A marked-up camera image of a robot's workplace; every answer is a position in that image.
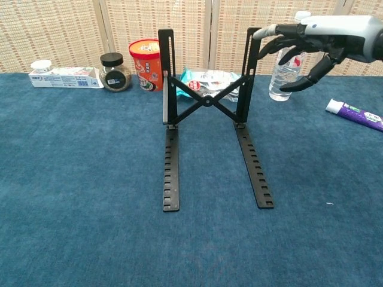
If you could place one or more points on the blue felt table cover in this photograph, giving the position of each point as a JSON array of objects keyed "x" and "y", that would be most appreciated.
[{"x": 89, "y": 239}]

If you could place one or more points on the teal snack bag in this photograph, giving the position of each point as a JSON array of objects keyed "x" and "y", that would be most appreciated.
[{"x": 206, "y": 80}]

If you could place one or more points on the bamboo folding screen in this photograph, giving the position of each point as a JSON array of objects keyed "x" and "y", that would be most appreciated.
[{"x": 60, "y": 30}]

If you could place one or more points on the purple toothpaste tube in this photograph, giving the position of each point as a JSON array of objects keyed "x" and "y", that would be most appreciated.
[{"x": 356, "y": 115}]

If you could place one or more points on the white milk carton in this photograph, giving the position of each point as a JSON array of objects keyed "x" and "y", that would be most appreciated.
[{"x": 68, "y": 79}]

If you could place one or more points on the clear plastic water bottle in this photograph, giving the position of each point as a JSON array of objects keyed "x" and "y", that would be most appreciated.
[{"x": 279, "y": 80}]

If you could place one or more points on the glass jar with black lid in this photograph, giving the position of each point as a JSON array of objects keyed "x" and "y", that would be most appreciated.
[{"x": 115, "y": 77}]

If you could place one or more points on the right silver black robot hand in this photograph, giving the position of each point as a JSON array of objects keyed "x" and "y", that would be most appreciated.
[{"x": 338, "y": 27}]

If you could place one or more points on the black folding laptop stand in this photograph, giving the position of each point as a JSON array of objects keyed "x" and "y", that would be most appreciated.
[{"x": 208, "y": 101}]

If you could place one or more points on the red instant noodle cup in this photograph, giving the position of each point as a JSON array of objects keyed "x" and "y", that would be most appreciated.
[{"x": 143, "y": 65}]

